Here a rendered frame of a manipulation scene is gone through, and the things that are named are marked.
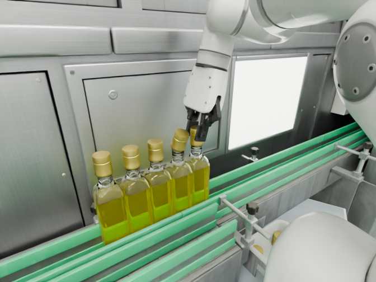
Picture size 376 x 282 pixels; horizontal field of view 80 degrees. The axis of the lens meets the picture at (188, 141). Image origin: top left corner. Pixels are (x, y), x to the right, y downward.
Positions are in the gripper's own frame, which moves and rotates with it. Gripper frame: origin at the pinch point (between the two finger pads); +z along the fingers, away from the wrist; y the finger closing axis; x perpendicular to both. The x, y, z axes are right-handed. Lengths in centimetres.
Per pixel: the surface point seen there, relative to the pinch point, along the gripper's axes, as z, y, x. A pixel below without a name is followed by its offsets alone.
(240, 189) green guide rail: 16.3, 4.2, 18.5
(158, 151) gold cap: 4.8, 1.9, -10.7
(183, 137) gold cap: 0.8, 3.1, -5.8
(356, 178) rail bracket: 12, 15, 74
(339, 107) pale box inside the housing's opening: -15, -12, 102
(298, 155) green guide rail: 9, -4, 61
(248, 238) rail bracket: 23.0, 15.6, 11.8
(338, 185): 24, 3, 100
